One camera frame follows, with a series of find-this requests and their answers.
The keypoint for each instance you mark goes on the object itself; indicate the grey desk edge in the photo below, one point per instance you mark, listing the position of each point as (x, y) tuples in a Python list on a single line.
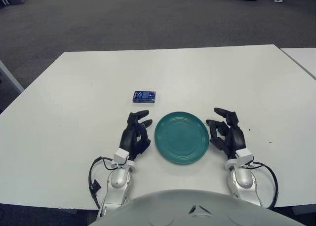
[(10, 76)]

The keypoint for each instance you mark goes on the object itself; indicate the grey robot torso shell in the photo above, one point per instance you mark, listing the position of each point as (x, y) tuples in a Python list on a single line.
[(197, 211)]

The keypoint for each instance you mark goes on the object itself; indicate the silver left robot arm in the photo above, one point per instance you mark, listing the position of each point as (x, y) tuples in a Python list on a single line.
[(117, 180)]

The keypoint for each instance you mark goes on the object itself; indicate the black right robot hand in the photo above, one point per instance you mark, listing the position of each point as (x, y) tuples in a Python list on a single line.
[(237, 138)]

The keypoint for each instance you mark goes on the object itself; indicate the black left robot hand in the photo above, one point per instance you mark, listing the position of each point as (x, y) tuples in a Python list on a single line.
[(130, 139)]

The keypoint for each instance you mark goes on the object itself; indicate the blue gum pack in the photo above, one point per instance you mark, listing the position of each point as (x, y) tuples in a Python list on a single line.
[(144, 97)]

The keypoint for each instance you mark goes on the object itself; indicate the teal ceramic plate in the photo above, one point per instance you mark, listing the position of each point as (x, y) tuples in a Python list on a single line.
[(182, 138)]

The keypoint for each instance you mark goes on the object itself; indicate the white office table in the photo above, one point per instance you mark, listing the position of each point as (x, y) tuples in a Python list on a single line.
[(302, 57)]

